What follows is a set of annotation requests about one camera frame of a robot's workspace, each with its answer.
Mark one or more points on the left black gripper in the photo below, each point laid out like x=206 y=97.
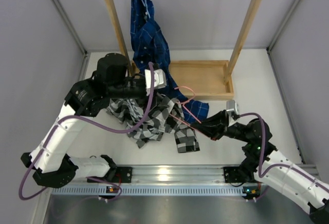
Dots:
x=144 y=94

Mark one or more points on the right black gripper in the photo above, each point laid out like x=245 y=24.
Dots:
x=215 y=126

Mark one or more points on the pink wire hanger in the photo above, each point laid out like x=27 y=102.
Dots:
x=193 y=110

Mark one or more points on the black white checkered shirt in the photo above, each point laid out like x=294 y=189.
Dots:
x=165 y=116

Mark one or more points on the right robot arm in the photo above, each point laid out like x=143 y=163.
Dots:
x=266 y=164

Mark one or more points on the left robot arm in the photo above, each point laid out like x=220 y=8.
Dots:
x=52 y=166

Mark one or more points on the blue plaid shirt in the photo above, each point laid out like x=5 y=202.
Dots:
x=149 y=44

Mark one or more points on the light blue hanger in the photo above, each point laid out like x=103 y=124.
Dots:
x=147 y=14

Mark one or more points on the wooden clothes rack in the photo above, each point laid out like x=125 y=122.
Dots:
x=208 y=79

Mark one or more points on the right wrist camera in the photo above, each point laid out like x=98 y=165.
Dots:
x=232 y=108

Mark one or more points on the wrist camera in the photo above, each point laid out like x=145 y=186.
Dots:
x=232 y=108
x=156 y=79

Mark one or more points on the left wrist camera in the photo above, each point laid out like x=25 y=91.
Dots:
x=156 y=79

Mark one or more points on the aluminium mounting rail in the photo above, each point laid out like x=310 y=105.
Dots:
x=142 y=174

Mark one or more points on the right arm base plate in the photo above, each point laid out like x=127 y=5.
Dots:
x=232 y=174

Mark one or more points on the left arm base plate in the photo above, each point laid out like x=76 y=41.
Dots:
x=123 y=174

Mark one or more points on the slotted cable duct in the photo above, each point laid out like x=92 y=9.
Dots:
x=157 y=190

